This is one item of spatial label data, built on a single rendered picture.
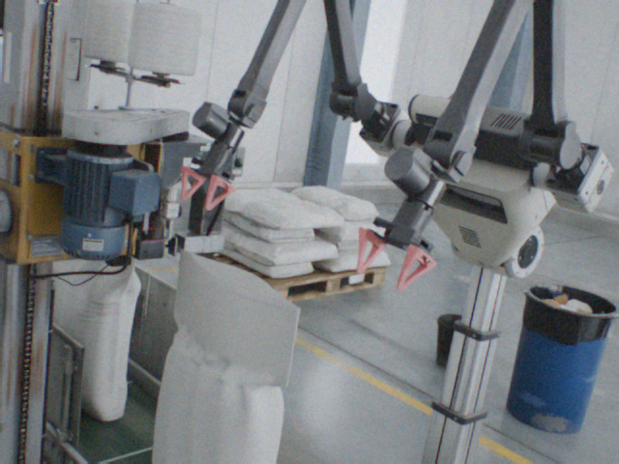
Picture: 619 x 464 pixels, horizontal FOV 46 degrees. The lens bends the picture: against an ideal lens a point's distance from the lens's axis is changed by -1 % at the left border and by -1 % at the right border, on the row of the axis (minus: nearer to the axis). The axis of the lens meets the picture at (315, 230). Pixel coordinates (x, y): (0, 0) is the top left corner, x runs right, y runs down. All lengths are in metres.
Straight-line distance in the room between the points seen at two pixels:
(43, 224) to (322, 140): 6.30
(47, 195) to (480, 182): 1.05
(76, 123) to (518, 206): 1.03
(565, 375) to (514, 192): 2.13
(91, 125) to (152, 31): 0.26
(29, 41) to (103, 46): 0.21
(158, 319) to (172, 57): 1.30
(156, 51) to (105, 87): 4.07
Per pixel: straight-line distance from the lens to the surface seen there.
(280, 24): 1.76
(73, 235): 1.75
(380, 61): 8.66
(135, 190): 1.67
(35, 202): 1.88
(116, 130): 1.68
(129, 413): 2.58
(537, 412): 3.88
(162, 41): 1.75
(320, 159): 8.04
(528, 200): 1.80
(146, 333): 2.89
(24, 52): 1.87
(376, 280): 5.61
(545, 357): 3.77
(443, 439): 2.24
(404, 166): 1.23
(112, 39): 1.99
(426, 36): 9.27
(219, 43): 7.10
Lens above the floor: 1.62
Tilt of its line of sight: 13 degrees down
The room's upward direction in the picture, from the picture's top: 9 degrees clockwise
